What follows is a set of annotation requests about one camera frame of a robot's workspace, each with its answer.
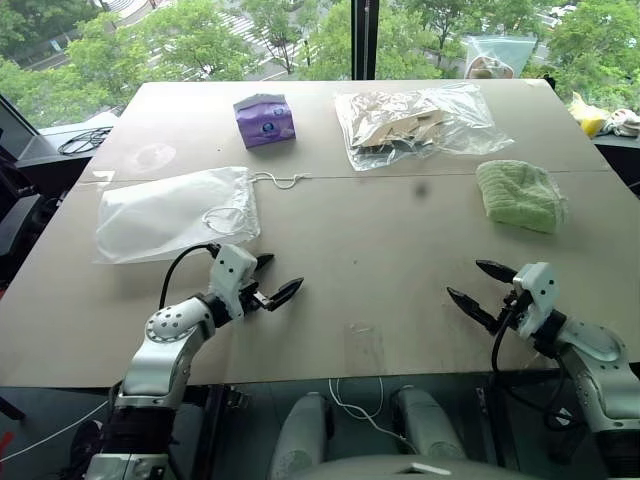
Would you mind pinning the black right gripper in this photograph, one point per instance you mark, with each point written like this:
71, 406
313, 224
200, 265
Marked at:
512, 305

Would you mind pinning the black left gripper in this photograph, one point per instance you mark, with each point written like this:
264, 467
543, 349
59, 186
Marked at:
257, 299

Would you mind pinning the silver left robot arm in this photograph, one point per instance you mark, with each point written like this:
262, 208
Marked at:
165, 325

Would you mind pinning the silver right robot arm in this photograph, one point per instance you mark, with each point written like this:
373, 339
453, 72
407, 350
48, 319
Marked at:
595, 360

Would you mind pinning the green towel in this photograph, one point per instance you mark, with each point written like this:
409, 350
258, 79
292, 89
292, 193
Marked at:
520, 197

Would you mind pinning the clear bag of cardboard pieces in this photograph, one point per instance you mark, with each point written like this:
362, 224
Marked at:
405, 125

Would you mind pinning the clear zip bag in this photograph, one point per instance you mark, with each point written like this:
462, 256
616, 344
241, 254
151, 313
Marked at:
495, 55

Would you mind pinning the grey rounded robot leg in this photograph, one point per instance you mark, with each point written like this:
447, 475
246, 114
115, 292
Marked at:
425, 425
300, 435

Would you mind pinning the purple tissue pack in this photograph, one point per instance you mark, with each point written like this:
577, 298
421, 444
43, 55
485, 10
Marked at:
265, 122

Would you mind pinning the yellow and white cloths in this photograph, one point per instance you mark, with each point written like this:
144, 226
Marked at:
587, 120

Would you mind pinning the patterned white cloth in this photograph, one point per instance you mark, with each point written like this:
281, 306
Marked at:
622, 122

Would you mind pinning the black side table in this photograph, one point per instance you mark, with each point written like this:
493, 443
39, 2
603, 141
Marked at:
45, 165

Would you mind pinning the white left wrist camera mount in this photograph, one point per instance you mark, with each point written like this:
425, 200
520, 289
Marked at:
231, 270

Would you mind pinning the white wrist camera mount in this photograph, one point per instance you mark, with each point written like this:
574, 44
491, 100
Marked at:
231, 270
537, 295

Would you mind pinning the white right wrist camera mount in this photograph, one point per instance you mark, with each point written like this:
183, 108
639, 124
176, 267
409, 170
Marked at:
537, 295

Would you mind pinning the black window post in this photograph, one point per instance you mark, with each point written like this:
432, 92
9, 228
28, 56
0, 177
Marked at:
363, 40

